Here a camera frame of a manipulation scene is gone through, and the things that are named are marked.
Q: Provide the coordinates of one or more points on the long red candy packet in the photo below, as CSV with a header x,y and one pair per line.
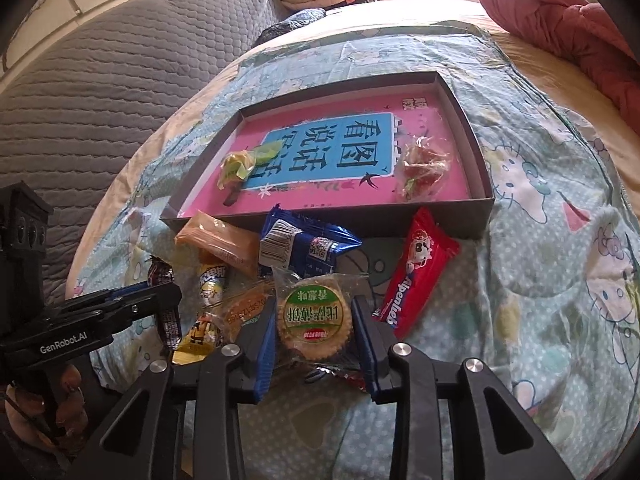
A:
x,y
415,270

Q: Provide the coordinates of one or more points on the grey shallow box pink inside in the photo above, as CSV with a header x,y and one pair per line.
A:
x,y
350,105

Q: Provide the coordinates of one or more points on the dark blue patterned cloth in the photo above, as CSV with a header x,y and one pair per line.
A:
x,y
295,22

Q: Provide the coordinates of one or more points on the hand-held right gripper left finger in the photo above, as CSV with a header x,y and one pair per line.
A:
x,y
265,355

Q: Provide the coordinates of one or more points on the round biscuit clear packet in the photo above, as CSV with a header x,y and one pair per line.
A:
x,y
315,317

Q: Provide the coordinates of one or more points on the green yellow candy packet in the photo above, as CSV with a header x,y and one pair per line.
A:
x,y
240,165

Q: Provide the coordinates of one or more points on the yellow white snack packet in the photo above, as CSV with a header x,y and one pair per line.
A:
x,y
212,285

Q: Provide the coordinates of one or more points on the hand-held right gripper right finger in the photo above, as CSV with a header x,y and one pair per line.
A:
x,y
367,360

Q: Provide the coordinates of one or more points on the brown chocolate bar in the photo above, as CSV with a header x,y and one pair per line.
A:
x,y
170,327

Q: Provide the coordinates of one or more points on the pink quilt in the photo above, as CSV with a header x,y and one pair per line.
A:
x,y
550,20

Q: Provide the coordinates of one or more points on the orange snack packet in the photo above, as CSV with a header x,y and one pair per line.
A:
x,y
220,242

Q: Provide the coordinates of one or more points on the blue snack packet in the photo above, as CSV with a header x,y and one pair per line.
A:
x,y
320,245

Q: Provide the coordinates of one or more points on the small red striped candy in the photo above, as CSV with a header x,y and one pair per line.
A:
x,y
330,375

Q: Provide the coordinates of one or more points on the person's left hand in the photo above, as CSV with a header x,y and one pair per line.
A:
x,y
70,380

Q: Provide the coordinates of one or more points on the light blue cartoon cat blanket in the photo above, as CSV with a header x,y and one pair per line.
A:
x,y
525,260

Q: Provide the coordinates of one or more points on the clear packet of red candies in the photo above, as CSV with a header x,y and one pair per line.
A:
x,y
422,170

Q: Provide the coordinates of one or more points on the biscuit packet with date print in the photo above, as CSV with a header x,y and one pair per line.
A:
x,y
240,310

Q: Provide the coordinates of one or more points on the bed with beige sheet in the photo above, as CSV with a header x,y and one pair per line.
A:
x,y
550,80

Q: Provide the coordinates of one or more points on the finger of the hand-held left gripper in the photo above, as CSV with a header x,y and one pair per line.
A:
x,y
150,306
127,294

